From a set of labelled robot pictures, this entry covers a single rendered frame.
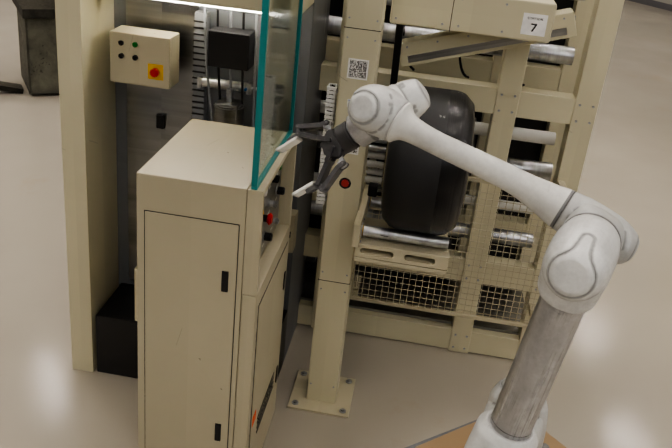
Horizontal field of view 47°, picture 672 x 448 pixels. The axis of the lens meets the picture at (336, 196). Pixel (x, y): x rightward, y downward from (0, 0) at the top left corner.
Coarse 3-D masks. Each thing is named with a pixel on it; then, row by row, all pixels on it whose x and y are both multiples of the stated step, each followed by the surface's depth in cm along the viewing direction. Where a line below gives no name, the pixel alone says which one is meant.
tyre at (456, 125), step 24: (432, 96) 282; (456, 96) 284; (432, 120) 274; (456, 120) 274; (408, 144) 272; (408, 168) 272; (432, 168) 271; (456, 168) 271; (384, 192) 281; (408, 192) 275; (432, 192) 274; (456, 192) 274; (384, 216) 291; (408, 216) 282; (432, 216) 280; (456, 216) 282
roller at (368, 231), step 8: (368, 232) 297; (376, 232) 296; (384, 232) 296; (392, 232) 296; (400, 232) 296; (408, 232) 296; (392, 240) 297; (400, 240) 296; (408, 240) 295; (416, 240) 295; (424, 240) 295; (432, 240) 294; (440, 240) 294; (448, 240) 294; (448, 248) 295
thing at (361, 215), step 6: (366, 186) 326; (366, 192) 320; (366, 198) 314; (366, 204) 309; (360, 210) 303; (366, 210) 314; (360, 216) 299; (366, 216) 321; (354, 222) 294; (360, 222) 294; (354, 228) 293; (360, 228) 292; (354, 234) 294; (360, 234) 296; (354, 240) 295; (360, 240) 297; (354, 246) 296
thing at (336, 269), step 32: (352, 0) 271; (384, 0) 270; (352, 32) 275; (352, 160) 294; (352, 192) 299; (352, 224) 305; (352, 256) 311; (320, 288) 318; (320, 320) 325; (320, 352) 331; (320, 384) 338
